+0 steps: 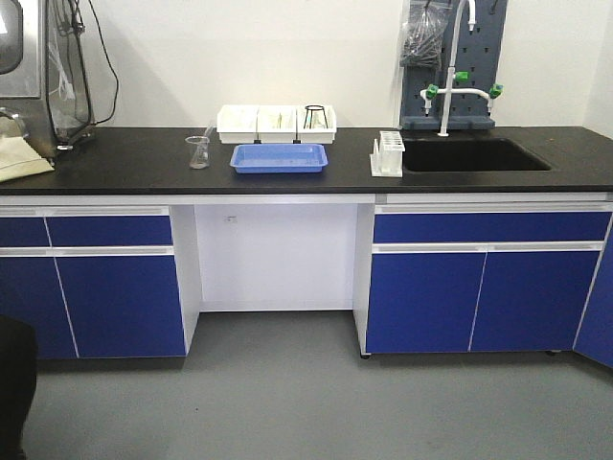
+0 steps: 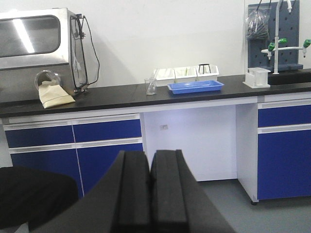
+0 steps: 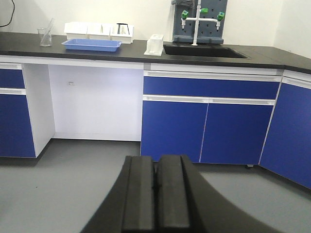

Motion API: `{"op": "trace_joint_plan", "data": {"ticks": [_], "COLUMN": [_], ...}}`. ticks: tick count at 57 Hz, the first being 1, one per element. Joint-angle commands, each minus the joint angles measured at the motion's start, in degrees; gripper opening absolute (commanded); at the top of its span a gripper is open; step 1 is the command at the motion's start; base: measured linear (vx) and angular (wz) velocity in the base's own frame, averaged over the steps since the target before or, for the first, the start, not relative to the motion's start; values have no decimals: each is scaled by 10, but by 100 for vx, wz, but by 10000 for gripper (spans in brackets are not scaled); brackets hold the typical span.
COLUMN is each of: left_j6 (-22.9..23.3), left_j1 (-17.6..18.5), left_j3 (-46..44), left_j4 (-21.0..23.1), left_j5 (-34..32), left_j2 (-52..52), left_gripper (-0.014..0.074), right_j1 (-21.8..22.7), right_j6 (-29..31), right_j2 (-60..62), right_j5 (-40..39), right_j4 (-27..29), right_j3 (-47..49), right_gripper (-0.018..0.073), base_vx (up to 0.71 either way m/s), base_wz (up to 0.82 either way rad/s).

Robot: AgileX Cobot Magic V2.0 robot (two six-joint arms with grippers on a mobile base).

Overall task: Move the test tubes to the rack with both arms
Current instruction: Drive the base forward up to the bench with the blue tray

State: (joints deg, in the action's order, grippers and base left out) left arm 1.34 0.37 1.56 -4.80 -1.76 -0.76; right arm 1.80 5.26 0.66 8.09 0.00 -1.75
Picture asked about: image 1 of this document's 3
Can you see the blue white lab cabinet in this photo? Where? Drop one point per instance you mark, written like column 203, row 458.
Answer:
column 116, row 277

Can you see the plastic bag of pegs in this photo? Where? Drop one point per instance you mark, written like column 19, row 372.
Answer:
column 424, row 29

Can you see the right white storage bin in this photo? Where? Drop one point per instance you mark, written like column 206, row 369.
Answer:
column 317, row 135

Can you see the white storage bin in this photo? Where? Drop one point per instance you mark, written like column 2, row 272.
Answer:
column 317, row 135
column 237, row 123
column 277, row 124

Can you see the white gooseneck lab faucet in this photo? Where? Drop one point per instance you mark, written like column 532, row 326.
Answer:
column 464, row 100

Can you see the black wire tripod stand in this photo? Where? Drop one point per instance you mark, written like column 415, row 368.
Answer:
column 315, row 117

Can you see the black object at lower left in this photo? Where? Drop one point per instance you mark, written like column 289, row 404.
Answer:
column 18, row 383

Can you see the grey-blue pegboard drying rack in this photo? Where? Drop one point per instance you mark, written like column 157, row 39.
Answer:
column 416, row 79

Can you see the stainless steel cabinet appliance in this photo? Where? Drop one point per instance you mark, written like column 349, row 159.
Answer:
column 44, row 86

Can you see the clear glass beaker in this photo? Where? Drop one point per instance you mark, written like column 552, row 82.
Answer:
column 198, row 148

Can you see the black lab sink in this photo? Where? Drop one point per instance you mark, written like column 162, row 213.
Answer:
column 468, row 156

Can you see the middle white storage bin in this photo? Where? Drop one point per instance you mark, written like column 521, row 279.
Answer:
column 277, row 124

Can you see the blue plastic tray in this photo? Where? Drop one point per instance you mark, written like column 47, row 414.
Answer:
column 279, row 158

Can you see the beige cloth bag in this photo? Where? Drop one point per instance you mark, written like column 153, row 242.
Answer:
column 18, row 158

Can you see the left white storage bin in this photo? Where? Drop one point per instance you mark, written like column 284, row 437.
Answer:
column 237, row 123

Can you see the white test tube rack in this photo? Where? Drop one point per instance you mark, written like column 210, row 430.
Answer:
column 386, row 159

